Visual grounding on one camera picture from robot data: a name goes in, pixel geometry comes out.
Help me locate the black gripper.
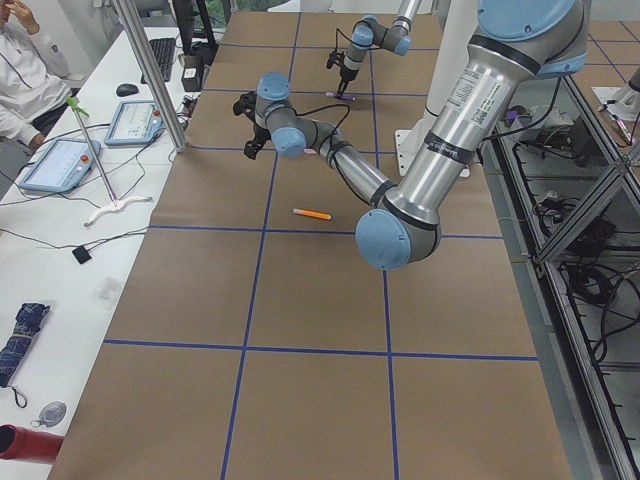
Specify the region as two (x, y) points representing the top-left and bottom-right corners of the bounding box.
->
(327, 47), (361, 95)
(233, 91), (271, 159)

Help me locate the purple marker pen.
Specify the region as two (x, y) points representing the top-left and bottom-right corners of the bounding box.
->
(325, 92), (356, 102)

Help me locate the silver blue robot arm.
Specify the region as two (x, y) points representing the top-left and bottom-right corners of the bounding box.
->
(326, 0), (422, 99)
(233, 1), (591, 270)

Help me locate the orange highlighter pen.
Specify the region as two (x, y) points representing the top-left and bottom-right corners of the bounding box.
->
(292, 208), (332, 221)

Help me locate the black rectangular box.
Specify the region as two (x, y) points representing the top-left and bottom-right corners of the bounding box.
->
(181, 55), (204, 92)

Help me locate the far blue teach pendant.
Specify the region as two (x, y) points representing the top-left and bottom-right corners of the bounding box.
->
(104, 100), (164, 147)

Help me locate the blue teach pendant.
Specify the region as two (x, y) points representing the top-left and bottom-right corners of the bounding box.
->
(104, 100), (164, 147)
(18, 138), (102, 193)

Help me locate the black keyboard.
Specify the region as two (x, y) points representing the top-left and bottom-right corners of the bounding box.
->
(149, 37), (176, 82)

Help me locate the black computer mouse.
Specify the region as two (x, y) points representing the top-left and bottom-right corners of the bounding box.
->
(115, 83), (139, 98)

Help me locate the near blue teach pendant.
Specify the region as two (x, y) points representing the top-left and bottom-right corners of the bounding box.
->
(18, 138), (102, 193)

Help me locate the small black square box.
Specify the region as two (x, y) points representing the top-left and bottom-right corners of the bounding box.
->
(72, 245), (92, 265)

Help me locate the person in white hoodie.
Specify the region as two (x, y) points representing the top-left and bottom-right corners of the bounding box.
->
(1, 1), (73, 151)

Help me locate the folded navy umbrella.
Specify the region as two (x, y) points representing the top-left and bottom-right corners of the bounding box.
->
(1, 303), (50, 388)

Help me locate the red cylinder bottle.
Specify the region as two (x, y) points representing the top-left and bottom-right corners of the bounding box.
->
(1, 424), (64, 464)

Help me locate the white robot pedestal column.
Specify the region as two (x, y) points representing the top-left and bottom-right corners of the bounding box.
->
(395, 0), (478, 176)

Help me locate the aluminium frame post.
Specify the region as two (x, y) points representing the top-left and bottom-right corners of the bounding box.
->
(113, 0), (186, 153)

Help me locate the silver round keychain tag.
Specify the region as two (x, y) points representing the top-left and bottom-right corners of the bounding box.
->
(30, 401), (67, 428)

